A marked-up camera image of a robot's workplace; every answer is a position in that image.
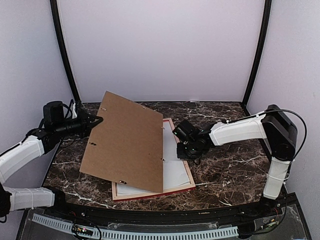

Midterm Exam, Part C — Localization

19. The small green circuit board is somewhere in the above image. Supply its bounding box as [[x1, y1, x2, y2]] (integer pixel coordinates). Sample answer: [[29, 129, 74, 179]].
[[71, 224, 94, 236]]

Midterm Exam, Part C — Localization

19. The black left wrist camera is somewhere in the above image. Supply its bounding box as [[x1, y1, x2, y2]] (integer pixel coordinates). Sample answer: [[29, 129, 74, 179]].
[[43, 99, 78, 128]]

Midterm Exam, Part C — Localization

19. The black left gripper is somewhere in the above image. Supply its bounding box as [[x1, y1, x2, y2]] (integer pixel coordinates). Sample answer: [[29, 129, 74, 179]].
[[54, 108, 103, 139]]

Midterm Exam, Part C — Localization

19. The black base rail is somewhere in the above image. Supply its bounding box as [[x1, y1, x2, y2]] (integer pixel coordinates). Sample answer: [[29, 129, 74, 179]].
[[24, 193, 301, 228]]

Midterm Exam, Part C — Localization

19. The right black enclosure post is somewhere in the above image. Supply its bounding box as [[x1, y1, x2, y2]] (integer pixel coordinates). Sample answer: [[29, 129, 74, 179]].
[[241, 0, 272, 108]]

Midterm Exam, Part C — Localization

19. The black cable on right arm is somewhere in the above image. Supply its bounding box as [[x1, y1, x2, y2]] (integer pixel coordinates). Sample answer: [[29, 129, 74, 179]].
[[262, 109, 308, 163]]

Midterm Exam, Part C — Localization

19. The black enclosure post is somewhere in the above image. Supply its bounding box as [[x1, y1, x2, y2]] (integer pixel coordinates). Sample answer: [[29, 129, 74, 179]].
[[241, 0, 272, 108], [49, 0, 82, 104]]

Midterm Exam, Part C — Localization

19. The left black enclosure post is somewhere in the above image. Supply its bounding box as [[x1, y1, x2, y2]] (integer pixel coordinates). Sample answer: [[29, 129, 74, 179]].
[[49, 0, 82, 104]]

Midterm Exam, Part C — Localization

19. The wooden picture frame red edge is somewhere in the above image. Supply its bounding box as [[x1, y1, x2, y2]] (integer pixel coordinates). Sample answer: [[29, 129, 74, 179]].
[[111, 117, 197, 202]]

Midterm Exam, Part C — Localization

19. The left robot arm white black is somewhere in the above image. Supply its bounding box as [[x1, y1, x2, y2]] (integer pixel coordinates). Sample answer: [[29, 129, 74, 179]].
[[0, 114, 103, 218]]

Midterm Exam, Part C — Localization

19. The brown cardboard backing board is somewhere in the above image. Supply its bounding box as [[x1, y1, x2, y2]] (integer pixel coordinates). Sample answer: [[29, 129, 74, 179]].
[[80, 91, 164, 193]]

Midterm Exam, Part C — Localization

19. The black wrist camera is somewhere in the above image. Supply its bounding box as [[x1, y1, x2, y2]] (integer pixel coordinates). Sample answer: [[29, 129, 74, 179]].
[[172, 120, 200, 145], [43, 99, 78, 128]]

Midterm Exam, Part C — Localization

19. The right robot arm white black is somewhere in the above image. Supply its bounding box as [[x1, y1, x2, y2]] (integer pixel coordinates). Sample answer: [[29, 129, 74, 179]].
[[172, 104, 300, 217]]

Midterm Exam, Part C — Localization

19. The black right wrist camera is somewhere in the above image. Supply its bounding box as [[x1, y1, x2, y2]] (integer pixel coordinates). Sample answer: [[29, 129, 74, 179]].
[[172, 120, 200, 145]]

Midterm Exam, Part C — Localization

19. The grey slotted cable duct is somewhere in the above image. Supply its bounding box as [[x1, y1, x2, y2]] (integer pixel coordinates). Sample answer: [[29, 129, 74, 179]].
[[32, 213, 239, 240]]

